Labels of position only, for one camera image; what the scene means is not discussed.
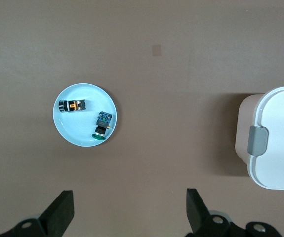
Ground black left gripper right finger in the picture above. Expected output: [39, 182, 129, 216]
[186, 188, 284, 237]

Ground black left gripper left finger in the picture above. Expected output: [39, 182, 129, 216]
[0, 190, 75, 237]

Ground orange push button switch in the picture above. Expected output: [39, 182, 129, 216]
[58, 99, 87, 113]

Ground light blue round plate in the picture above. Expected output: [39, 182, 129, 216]
[52, 83, 118, 148]

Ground white lunch box grey latches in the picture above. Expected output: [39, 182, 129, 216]
[235, 86, 284, 191]

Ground small brown tape patch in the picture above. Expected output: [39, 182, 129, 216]
[151, 44, 162, 57]

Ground green push button switch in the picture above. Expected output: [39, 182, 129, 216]
[91, 111, 113, 141]

